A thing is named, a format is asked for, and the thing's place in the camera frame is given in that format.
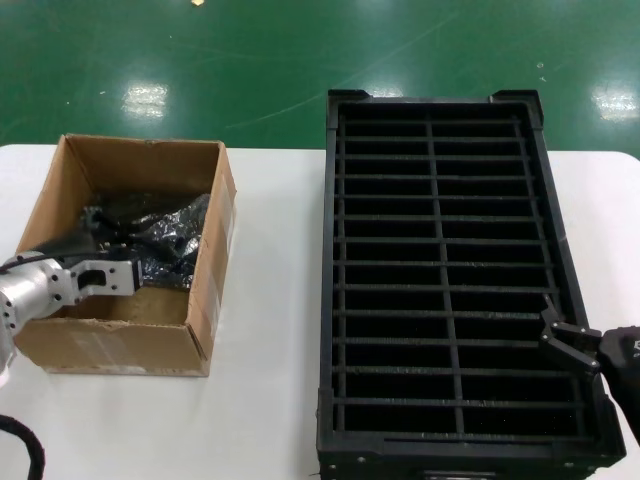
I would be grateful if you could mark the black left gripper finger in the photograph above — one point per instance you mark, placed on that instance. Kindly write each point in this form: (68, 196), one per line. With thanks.
(95, 219)

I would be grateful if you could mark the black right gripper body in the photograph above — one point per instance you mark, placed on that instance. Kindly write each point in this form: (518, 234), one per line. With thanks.
(625, 360)

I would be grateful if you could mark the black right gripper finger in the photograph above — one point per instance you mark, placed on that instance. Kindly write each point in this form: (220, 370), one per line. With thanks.
(570, 342)

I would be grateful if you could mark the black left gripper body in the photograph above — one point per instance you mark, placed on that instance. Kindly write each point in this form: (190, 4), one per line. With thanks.
(65, 247)

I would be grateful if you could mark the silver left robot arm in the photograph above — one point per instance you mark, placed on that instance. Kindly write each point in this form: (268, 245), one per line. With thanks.
(30, 295)

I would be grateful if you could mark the brown cardboard box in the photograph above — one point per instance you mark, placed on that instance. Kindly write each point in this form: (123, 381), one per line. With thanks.
(150, 160)

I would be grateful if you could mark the black slotted plastic container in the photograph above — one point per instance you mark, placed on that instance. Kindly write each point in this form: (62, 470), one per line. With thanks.
(327, 300)

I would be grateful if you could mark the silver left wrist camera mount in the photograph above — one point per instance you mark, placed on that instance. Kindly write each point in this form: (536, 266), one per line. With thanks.
(115, 272)

